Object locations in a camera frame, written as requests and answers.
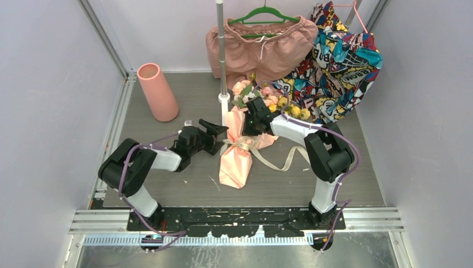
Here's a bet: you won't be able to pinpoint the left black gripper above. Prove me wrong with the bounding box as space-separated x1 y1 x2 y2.
189 119 229 156

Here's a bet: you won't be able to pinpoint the cream ribbon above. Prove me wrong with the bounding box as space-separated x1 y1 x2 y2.
220 136 312 173

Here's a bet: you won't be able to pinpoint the artificial flower bouquet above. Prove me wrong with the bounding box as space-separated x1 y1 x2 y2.
231 73 312 121

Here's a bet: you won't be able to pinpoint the pink wrapping paper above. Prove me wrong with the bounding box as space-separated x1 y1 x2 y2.
219 106 279 189

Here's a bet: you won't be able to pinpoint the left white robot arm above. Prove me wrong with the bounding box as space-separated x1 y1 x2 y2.
98 119 228 231

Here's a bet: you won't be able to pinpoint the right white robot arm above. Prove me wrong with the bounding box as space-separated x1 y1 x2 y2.
243 97 355 229

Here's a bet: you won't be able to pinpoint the pink cylindrical vase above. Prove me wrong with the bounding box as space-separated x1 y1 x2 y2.
137 63 179 122

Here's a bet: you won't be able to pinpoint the metal stand pole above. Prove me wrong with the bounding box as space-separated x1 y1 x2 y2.
215 0 230 126

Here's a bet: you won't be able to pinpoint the pink shorts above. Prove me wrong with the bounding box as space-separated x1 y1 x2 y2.
224 16 318 89

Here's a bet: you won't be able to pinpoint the green clothes hanger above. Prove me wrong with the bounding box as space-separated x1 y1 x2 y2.
227 0 301 40

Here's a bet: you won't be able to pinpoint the colourful comic print garment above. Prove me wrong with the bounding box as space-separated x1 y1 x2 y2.
276 2 383 124

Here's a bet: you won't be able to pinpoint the grey metal rack pole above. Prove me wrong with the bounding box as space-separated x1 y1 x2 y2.
345 0 365 29

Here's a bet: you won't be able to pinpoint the pink clothes hanger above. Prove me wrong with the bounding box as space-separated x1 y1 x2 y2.
332 0 370 34

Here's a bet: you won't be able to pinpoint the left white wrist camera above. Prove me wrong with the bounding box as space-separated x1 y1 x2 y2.
180 119 194 132

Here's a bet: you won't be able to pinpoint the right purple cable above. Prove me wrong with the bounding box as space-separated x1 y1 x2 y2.
253 81 362 252

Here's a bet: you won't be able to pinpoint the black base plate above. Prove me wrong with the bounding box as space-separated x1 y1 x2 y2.
127 207 346 238

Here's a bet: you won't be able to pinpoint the aluminium rail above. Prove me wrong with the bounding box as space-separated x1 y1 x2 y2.
83 232 313 246

